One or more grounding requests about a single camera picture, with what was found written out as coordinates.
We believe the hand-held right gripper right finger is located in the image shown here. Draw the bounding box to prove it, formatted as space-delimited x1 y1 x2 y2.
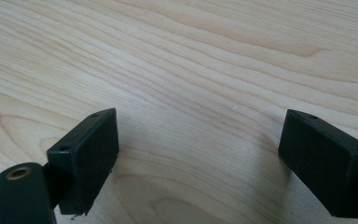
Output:
277 108 358 219

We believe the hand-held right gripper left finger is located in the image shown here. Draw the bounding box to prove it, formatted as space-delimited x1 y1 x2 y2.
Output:
46 107 120 217

